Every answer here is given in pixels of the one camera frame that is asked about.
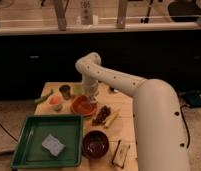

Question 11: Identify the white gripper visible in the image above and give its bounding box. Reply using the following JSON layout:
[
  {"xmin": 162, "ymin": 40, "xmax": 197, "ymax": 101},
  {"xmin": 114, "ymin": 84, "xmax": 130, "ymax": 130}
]
[{"xmin": 83, "ymin": 80, "xmax": 98, "ymax": 101}]

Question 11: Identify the orange red bowl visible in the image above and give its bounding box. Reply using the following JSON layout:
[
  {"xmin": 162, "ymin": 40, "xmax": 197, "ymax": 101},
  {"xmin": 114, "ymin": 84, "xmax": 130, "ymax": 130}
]
[{"xmin": 70, "ymin": 95, "xmax": 97, "ymax": 117}]

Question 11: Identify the dark brown patterned towel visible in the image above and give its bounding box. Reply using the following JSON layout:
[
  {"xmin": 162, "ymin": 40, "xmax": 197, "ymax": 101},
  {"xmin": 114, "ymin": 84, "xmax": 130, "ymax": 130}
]
[{"xmin": 92, "ymin": 106, "xmax": 111, "ymax": 126}]

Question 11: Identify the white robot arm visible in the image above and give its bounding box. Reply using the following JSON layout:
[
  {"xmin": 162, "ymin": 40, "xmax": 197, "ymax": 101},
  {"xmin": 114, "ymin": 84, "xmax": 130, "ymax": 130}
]
[{"xmin": 75, "ymin": 52, "xmax": 190, "ymax": 171}]

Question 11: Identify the dark maroon bowl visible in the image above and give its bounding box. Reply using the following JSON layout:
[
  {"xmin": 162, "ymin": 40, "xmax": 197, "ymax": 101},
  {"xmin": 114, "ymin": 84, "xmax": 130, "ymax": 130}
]
[{"xmin": 82, "ymin": 130, "xmax": 109, "ymax": 159}]

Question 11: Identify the light green cup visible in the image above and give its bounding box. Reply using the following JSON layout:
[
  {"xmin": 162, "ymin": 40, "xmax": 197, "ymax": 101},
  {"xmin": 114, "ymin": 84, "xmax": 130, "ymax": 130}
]
[{"xmin": 73, "ymin": 84, "xmax": 84, "ymax": 96}]

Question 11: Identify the green vegetable toy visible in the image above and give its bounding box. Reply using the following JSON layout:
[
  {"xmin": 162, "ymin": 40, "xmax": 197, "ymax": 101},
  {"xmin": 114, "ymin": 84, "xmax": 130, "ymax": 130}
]
[{"xmin": 34, "ymin": 89, "xmax": 54, "ymax": 104}]

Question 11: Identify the grey blue sponge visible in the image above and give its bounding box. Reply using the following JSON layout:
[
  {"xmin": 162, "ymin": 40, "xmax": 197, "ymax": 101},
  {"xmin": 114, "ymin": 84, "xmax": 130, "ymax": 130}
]
[{"xmin": 42, "ymin": 134, "xmax": 65, "ymax": 157}]

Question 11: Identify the green plastic tray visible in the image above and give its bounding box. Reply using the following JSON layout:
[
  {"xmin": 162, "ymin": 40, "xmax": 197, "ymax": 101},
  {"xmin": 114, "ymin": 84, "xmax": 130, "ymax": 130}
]
[{"xmin": 11, "ymin": 115, "xmax": 83, "ymax": 169}]

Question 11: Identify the dark blue floor device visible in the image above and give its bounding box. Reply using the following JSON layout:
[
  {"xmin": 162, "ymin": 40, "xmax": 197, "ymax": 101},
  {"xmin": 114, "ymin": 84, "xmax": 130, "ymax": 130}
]
[{"xmin": 183, "ymin": 92, "xmax": 201, "ymax": 108}]

